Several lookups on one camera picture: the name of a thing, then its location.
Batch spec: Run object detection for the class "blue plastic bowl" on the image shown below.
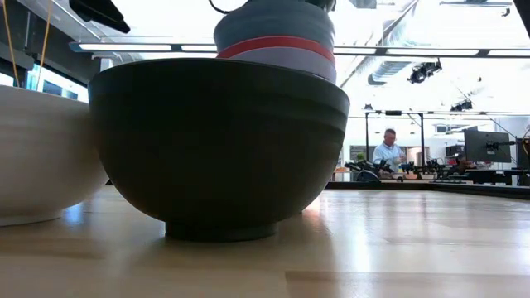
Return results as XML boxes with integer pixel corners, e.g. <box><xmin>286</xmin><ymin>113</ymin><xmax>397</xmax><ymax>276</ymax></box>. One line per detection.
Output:
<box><xmin>212</xmin><ymin>0</ymin><xmax>336</xmax><ymax>53</ymax></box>

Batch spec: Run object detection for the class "red plastic bowl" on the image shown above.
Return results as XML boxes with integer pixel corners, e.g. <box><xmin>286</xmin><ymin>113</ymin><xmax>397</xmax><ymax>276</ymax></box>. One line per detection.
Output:
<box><xmin>215</xmin><ymin>35</ymin><xmax>337</xmax><ymax>65</ymax></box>

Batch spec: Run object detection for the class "lavender plastic bowl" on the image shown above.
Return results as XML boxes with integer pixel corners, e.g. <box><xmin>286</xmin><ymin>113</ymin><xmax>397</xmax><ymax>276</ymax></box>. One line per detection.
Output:
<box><xmin>229</xmin><ymin>46</ymin><xmax>338</xmax><ymax>85</ymax></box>

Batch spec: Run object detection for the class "white plastic bowl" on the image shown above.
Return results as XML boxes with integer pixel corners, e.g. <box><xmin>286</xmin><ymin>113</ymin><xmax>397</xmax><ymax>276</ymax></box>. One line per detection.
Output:
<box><xmin>0</xmin><ymin>84</ymin><xmax>110</xmax><ymax>228</ymax></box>

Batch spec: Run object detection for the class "black plastic bowl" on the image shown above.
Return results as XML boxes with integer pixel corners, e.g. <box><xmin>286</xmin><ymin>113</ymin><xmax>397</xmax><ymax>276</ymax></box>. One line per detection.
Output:
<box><xmin>87</xmin><ymin>57</ymin><xmax>351</xmax><ymax>243</ymax></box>

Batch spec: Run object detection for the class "long ceiling light strip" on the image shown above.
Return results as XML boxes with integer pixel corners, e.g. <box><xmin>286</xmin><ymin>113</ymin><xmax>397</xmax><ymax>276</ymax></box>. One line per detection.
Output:
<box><xmin>69</xmin><ymin>40</ymin><xmax>530</xmax><ymax>60</ymax></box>

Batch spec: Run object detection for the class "black ceiling-mounted device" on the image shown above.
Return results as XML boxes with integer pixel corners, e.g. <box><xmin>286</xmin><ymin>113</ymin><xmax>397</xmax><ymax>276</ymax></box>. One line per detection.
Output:
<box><xmin>450</xmin><ymin>99</ymin><xmax>475</xmax><ymax>113</ymax></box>
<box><xmin>407</xmin><ymin>59</ymin><xmax>443</xmax><ymax>85</ymax></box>

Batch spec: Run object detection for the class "person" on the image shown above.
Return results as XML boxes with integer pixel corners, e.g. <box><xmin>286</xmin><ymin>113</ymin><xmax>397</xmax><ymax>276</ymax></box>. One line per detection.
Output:
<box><xmin>372</xmin><ymin>127</ymin><xmax>409</xmax><ymax>173</ymax></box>

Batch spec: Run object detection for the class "black computer monitor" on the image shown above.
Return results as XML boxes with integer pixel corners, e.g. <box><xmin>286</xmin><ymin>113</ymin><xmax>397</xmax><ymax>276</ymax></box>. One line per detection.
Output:
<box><xmin>463</xmin><ymin>129</ymin><xmax>513</xmax><ymax>164</ymax></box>

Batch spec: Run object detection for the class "yellow hanging cable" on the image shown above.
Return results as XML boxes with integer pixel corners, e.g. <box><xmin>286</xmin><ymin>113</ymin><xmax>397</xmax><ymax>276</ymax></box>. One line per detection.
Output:
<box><xmin>35</xmin><ymin>0</ymin><xmax>55</xmax><ymax>91</ymax></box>
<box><xmin>1</xmin><ymin>0</ymin><xmax>22</xmax><ymax>89</ymax></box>

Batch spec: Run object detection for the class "ceiling ventilation duct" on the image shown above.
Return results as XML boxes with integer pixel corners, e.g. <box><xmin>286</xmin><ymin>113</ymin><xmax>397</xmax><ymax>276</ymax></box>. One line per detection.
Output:
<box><xmin>366</xmin><ymin>60</ymin><xmax>415</xmax><ymax>87</ymax></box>

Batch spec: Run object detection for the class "black background stand frame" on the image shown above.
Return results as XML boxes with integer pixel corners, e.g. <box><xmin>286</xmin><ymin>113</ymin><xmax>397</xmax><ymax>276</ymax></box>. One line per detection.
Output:
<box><xmin>364</xmin><ymin>109</ymin><xmax>426</xmax><ymax>167</ymax></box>

